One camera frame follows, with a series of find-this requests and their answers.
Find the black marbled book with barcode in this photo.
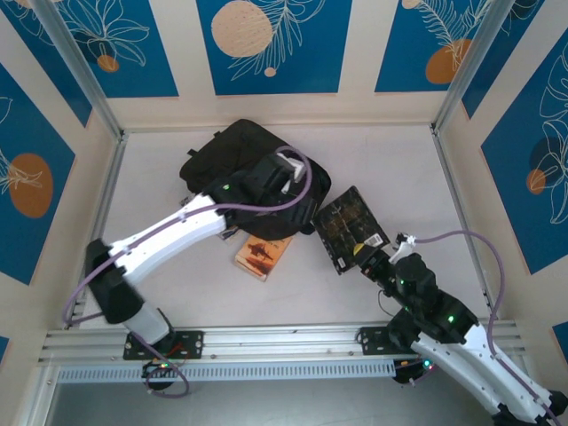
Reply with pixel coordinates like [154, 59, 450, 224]
[312, 185, 391, 276]

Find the black fabric backpack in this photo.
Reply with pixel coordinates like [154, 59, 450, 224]
[179, 118, 333, 241]

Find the orange sepia cover book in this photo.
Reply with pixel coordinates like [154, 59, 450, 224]
[233, 233, 295, 284]

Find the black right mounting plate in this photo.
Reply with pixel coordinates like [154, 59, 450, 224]
[358, 326, 400, 356]

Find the black mounting plate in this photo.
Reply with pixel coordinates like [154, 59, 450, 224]
[122, 330, 205, 360]
[358, 326, 400, 356]

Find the right controller circuit board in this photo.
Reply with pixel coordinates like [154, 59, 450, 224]
[393, 357, 438, 387]

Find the controller circuit board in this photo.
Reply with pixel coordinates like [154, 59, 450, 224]
[141, 359, 178, 379]
[393, 357, 438, 387]

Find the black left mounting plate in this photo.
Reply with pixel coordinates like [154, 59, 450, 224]
[122, 330, 205, 360]

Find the left controller circuit board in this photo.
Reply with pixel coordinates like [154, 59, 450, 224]
[141, 359, 178, 379]

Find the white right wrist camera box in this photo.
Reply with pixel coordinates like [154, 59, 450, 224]
[390, 231, 419, 261]

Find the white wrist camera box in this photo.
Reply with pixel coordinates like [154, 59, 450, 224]
[275, 152, 308, 184]
[390, 231, 419, 261]

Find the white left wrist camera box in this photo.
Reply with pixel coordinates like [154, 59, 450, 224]
[275, 152, 308, 184]

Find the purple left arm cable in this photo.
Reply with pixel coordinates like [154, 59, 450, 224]
[61, 145, 314, 398]

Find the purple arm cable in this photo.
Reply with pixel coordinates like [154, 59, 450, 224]
[414, 229, 568, 426]
[61, 145, 314, 398]

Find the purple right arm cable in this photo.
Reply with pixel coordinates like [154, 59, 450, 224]
[414, 229, 568, 426]

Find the aluminium table side rail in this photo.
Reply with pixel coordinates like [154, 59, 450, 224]
[66, 130, 130, 329]
[432, 126, 496, 319]

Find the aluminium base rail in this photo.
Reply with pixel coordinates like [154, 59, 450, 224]
[37, 321, 529, 363]

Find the grey slotted cable duct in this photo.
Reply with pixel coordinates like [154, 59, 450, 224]
[56, 359, 397, 385]

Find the aluminium frame post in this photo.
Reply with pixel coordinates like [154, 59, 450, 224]
[432, 0, 520, 134]
[33, 0, 124, 141]

